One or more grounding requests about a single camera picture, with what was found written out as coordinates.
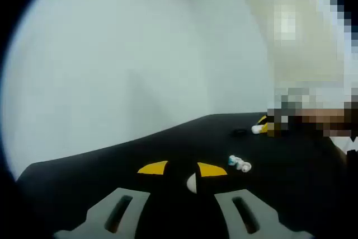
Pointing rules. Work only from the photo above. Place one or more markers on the white rectangular earphone charging case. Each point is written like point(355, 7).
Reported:
point(256, 129)

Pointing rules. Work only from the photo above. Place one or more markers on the black earphone charging case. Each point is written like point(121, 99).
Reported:
point(238, 132)

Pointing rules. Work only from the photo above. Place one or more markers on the white oval earphone charging case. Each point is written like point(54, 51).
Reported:
point(192, 183)

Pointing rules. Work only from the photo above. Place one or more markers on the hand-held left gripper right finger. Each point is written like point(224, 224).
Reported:
point(265, 219)

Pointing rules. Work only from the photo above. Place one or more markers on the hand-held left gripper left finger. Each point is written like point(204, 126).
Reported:
point(100, 216)

